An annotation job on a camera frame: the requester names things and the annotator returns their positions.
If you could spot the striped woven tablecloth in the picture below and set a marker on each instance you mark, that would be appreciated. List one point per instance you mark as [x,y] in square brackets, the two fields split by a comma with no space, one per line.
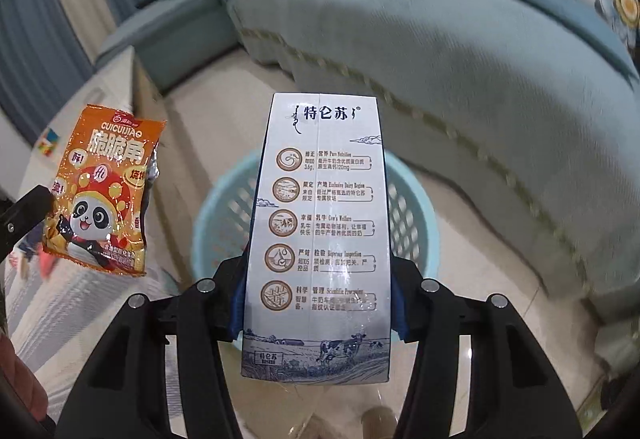
[75,319]

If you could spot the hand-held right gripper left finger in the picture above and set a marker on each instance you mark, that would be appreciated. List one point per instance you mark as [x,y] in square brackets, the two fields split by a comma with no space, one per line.
[237,319]

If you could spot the colourful puzzle cube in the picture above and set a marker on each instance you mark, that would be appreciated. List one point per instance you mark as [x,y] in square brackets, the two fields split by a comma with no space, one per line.
[47,144]

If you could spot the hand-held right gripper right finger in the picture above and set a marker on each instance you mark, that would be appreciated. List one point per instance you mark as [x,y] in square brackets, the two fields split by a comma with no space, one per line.
[400,314]

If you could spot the light blue plastic basket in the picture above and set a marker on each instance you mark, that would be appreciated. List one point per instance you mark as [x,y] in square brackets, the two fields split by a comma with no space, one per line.
[415,219]

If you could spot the blue and white milk carton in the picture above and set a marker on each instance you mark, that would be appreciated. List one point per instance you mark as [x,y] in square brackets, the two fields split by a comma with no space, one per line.
[320,219]

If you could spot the blue curtain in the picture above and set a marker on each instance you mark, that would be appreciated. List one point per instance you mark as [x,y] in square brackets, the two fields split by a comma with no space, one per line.
[35,49]

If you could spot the teal sectional sofa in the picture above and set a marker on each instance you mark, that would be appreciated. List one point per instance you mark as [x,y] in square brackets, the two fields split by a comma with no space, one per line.
[450,69]

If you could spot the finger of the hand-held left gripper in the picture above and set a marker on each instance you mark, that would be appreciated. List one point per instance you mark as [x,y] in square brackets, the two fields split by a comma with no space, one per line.
[27,214]

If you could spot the white coffee table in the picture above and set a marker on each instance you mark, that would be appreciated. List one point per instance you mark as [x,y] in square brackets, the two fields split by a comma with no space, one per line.
[115,89]

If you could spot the orange panda snack packet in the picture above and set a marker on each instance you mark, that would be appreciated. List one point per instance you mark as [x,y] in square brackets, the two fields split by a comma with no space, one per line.
[100,179]

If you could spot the person's left hand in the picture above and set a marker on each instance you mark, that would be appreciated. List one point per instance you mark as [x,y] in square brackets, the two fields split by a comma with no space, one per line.
[20,379]

